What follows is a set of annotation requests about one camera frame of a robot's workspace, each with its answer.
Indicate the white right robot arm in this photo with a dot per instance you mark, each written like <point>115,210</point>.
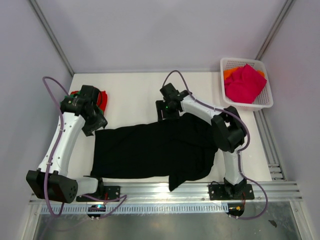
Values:
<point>228,132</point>

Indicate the aluminium front rail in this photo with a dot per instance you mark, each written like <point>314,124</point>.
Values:
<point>158,192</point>

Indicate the red t shirt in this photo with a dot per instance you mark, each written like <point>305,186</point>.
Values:
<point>103,100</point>

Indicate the white plastic basket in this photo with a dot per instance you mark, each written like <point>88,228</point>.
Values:
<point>264,99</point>

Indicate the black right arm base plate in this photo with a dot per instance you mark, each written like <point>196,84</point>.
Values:
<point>217,191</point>

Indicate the orange t shirt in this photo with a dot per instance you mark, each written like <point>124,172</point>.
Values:
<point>227,73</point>

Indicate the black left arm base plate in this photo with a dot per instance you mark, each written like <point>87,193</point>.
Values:
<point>112,192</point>

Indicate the frame post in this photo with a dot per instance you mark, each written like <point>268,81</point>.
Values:
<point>278,22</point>
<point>51,35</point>

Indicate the left rear frame post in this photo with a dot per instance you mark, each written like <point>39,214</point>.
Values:
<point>51,35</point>

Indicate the grey slotted cable duct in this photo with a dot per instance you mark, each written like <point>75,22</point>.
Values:
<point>146,208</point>

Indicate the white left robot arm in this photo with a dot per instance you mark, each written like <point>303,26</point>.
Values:
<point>50,180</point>

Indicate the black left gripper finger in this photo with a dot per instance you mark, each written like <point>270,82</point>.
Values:
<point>88,129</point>
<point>100,121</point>

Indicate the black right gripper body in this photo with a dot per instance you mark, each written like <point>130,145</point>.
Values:
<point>168,107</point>

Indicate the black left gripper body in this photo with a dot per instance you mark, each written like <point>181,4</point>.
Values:
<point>95,110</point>

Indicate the right rear frame post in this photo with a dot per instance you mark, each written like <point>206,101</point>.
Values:
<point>278,22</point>

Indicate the pink t shirt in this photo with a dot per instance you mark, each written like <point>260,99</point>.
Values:
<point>244,85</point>

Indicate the black t shirt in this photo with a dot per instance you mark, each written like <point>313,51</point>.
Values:
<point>182,150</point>

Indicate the green t shirt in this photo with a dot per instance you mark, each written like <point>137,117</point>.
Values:
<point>71,103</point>

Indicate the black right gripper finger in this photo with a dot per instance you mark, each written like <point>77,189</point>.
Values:
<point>170,115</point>
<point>160,109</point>

